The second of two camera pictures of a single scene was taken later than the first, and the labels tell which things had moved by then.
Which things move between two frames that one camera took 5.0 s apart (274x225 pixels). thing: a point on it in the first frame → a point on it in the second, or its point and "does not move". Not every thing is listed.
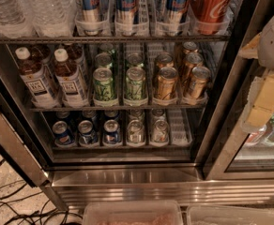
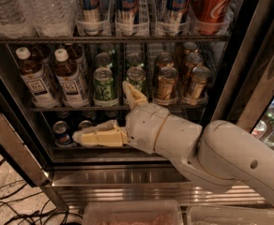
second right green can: x=134 y=60 does not move
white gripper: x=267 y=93 → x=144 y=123
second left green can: x=102 y=60 does not move
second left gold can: x=163 y=60 does not move
